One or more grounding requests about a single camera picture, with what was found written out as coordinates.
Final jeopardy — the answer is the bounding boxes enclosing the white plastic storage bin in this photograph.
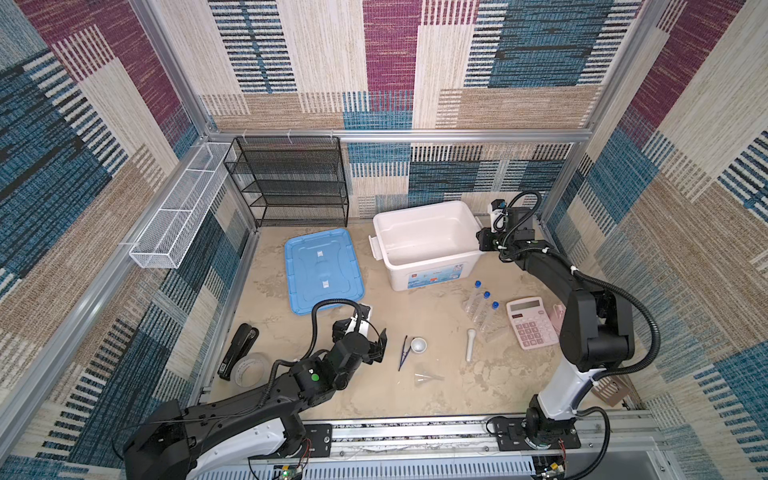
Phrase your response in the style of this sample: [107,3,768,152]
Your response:
[369,200,483,292]

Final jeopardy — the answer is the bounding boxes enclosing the clear test tube rack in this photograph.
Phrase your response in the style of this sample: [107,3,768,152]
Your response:
[462,283,508,343]

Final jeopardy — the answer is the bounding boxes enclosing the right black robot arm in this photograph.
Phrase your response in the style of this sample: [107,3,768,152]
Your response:
[476,199,661,449]

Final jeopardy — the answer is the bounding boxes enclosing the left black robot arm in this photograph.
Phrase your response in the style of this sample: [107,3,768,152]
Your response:
[116,299,387,479]

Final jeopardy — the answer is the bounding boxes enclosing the blue plastic tweezers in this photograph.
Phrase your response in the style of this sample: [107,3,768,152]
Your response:
[398,335,411,371]

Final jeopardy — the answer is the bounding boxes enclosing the small white mortar bowl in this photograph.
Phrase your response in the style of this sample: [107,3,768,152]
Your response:
[410,337,428,354]

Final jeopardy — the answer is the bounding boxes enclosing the blue plastic bin lid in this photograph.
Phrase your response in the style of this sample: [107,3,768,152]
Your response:
[284,228,365,316]

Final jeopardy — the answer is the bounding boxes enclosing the pink pen cup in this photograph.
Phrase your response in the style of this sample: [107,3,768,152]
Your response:
[549,304,566,334]

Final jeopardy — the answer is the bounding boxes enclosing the pink calculator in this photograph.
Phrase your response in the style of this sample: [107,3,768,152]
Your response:
[506,297,559,351]

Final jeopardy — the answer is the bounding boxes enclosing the clear tape roll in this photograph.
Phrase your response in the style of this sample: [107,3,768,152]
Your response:
[231,353,270,390]

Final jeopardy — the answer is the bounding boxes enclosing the black stapler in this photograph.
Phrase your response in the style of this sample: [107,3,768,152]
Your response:
[217,323,259,381]

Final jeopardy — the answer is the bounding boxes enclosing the white ceramic pestle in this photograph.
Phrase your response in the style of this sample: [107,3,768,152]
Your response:
[465,328,477,363]

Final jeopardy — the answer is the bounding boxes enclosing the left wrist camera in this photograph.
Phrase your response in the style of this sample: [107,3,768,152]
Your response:
[343,304,374,339]

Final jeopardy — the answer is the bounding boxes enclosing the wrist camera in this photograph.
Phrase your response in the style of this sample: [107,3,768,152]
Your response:
[488,199,507,232]
[343,304,374,339]

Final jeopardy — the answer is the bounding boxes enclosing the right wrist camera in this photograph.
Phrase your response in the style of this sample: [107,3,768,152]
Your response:
[488,199,507,232]

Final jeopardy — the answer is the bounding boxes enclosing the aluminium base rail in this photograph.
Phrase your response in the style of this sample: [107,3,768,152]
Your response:
[157,413,667,480]

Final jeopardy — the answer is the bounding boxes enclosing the black wire shelf rack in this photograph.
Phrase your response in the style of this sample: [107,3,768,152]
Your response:
[223,136,350,228]

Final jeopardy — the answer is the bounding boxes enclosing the white wire mesh basket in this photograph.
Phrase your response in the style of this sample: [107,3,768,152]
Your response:
[130,143,229,269]

